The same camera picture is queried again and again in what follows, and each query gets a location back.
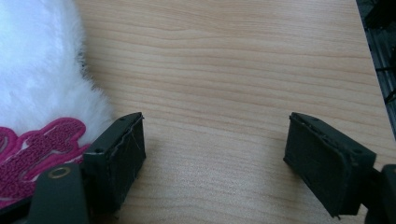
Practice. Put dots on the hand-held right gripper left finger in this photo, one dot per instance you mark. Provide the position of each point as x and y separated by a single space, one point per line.
120 161

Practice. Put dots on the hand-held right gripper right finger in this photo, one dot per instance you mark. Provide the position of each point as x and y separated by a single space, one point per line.
323 161

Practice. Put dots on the white fluffy plush item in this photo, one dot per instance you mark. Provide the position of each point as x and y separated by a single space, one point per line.
40 77

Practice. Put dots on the black metal stand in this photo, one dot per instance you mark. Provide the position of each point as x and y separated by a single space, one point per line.
381 46

